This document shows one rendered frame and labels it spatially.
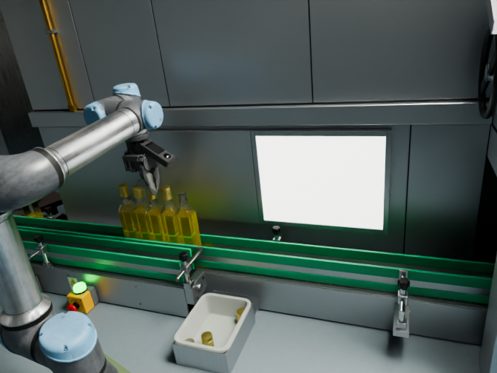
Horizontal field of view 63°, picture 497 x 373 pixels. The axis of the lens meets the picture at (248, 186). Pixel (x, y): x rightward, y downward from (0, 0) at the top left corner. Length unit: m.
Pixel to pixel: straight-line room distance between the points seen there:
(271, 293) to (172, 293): 0.32
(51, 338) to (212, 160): 0.72
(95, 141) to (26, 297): 0.40
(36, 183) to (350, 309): 0.93
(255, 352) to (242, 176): 0.56
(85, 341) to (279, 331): 0.59
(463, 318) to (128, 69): 1.30
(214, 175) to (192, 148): 0.12
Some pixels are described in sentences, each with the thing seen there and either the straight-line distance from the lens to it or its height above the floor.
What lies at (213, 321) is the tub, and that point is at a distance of 1.39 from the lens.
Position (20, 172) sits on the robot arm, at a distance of 0.89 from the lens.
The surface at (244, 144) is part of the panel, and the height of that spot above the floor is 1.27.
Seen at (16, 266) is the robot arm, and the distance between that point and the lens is 1.07.
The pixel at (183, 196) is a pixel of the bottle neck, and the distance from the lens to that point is 1.36.
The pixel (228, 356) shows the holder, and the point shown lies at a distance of 1.21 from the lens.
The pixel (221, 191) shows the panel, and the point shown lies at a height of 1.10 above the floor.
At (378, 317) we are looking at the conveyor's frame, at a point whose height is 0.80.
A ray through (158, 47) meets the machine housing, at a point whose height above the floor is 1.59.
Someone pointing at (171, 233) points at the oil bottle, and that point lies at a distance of 1.44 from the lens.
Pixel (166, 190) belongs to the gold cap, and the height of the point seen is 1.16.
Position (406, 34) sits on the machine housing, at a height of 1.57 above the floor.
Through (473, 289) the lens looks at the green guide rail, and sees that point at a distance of 1.28.
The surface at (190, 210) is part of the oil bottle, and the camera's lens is 1.38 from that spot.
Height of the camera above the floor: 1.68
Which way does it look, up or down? 23 degrees down
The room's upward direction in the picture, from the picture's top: 7 degrees counter-clockwise
